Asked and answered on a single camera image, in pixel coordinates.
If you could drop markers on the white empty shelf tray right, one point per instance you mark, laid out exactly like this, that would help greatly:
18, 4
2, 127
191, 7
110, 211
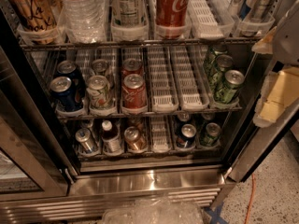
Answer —
191, 91

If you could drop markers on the rear red Coke can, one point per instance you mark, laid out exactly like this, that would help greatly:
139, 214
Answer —
132, 66

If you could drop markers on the red coke can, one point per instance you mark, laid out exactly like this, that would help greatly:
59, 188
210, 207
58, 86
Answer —
132, 66
134, 91

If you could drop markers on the small brown drink bottle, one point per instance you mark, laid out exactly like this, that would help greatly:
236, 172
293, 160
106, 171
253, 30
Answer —
111, 136

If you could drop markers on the dark blue can bottom shelf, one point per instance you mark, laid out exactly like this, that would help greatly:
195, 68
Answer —
186, 136

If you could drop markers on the white green can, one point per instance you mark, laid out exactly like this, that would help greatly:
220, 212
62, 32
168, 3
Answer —
101, 67
99, 92

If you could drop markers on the rear blue Pepsi can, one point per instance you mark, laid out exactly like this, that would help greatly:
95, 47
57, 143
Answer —
70, 69

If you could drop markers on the red Coca-Cola can top shelf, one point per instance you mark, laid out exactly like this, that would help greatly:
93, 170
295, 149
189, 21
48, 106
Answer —
170, 17

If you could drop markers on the green can shelf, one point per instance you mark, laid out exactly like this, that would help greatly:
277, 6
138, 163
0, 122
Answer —
221, 64
229, 86
210, 135
211, 54

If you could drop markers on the blue tape cross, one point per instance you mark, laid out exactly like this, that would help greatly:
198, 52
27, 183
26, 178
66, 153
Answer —
215, 215

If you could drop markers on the clear plastic bag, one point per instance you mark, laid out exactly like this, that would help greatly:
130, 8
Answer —
161, 211

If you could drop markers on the white empty tray top shelf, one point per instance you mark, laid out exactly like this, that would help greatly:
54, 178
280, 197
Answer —
210, 19

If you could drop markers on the green can bottom shelf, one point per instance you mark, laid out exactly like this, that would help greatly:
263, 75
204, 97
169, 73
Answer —
210, 135

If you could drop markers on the silver slim can top right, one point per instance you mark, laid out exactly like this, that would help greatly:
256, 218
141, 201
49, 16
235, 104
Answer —
257, 9

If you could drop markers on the clear water bottle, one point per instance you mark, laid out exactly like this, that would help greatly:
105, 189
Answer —
84, 20

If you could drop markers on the stainless steel fridge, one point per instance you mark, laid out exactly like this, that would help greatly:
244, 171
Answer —
45, 173

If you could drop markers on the silver white can top shelf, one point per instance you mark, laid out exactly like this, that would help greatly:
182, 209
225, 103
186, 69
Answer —
128, 13

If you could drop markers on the white empty tray bottom shelf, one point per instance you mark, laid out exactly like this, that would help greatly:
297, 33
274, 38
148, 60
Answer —
159, 135

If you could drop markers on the front blue Pepsi can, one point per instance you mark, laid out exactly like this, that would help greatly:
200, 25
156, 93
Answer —
64, 90

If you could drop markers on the white empty tray shelf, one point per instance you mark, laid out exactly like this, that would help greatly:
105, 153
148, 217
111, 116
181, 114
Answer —
210, 19
159, 135

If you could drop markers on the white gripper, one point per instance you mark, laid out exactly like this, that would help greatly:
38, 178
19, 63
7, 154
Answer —
289, 42

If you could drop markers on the silver can bottom shelf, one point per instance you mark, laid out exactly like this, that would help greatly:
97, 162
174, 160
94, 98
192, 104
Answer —
85, 138

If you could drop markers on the blue pepsi can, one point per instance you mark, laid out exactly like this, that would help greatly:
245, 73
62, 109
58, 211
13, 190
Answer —
70, 69
64, 90

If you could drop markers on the gold LaCroix can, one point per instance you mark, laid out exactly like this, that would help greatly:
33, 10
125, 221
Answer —
36, 16

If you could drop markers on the white empty shelf tray left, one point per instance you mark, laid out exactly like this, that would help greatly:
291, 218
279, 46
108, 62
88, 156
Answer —
162, 86

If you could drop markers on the rear white green can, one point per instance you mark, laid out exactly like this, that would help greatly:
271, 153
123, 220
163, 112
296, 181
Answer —
101, 67

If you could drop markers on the front white green can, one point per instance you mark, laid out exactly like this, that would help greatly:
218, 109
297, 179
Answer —
99, 92

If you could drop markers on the copper can bottom shelf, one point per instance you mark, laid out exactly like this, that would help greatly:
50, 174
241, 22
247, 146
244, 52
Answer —
134, 139

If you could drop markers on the front red Coke can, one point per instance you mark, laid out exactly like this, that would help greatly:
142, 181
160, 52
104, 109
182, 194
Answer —
134, 91

